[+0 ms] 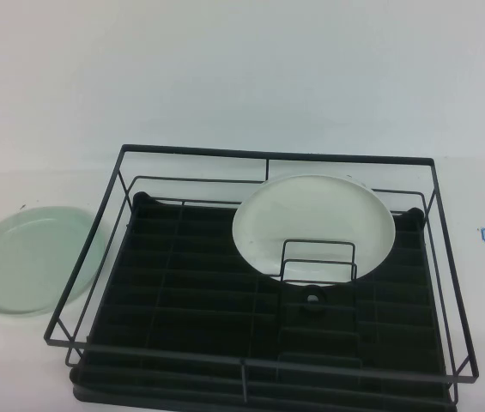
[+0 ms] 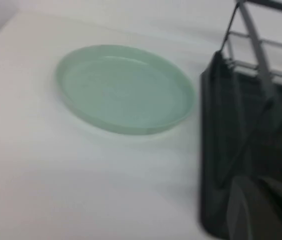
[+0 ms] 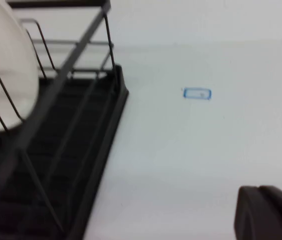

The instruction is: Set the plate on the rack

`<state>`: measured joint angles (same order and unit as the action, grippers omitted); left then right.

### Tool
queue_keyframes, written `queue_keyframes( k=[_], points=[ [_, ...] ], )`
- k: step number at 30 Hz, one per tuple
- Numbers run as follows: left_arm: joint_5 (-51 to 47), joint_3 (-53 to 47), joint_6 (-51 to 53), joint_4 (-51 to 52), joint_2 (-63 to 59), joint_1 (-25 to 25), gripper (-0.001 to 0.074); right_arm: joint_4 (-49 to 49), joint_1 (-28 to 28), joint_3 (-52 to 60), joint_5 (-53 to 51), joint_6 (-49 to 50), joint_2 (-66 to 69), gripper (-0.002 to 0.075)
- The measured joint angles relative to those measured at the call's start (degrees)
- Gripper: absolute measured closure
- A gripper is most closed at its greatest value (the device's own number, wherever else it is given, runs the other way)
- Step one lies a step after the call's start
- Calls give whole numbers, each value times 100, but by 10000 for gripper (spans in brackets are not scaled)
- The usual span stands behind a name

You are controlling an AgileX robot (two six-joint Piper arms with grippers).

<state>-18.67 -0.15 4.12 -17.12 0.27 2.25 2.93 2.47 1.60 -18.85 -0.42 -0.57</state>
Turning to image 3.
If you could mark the white round plate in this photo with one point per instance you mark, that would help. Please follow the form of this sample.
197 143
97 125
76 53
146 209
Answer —
3 37

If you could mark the black plastic drip tray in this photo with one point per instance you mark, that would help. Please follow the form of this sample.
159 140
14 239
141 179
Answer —
85 140

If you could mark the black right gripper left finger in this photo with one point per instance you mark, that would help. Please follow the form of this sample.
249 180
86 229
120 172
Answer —
250 217

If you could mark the blue bordered rectangular label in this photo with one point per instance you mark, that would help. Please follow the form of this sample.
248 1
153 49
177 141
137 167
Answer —
197 93

